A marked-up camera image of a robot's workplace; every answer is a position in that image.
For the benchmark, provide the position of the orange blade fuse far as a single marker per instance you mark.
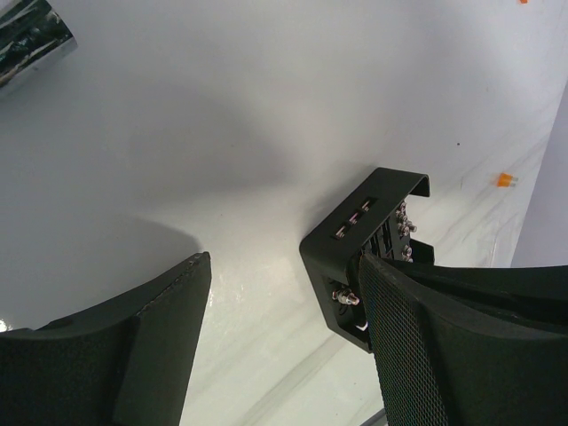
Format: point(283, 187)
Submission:
point(506, 180)

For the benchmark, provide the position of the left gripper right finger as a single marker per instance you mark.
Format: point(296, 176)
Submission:
point(468, 346)

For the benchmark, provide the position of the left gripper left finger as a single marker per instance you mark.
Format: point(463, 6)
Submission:
point(126, 361)

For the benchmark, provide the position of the black fuse box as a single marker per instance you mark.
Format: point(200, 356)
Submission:
point(371, 220)

